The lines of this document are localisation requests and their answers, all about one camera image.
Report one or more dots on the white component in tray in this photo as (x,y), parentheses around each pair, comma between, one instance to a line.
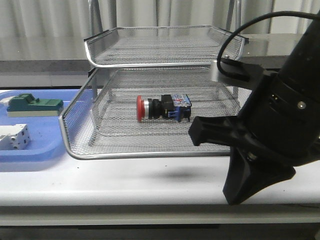
(6,101)

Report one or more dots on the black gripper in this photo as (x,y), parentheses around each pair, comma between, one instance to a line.
(277,123)

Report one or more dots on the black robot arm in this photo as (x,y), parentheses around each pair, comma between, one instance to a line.
(302,68)

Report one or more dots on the blue plastic tray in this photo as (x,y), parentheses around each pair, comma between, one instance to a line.
(45,134)

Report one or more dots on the red emergency stop button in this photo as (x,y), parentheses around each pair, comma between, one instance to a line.
(170,106)

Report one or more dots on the silver mesh top tray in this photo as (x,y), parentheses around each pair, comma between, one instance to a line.
(161,46)

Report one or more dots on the green terminal block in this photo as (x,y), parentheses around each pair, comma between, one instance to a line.
(26,105)

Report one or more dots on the grey metal rack frame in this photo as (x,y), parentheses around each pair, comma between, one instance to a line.
(152,60)

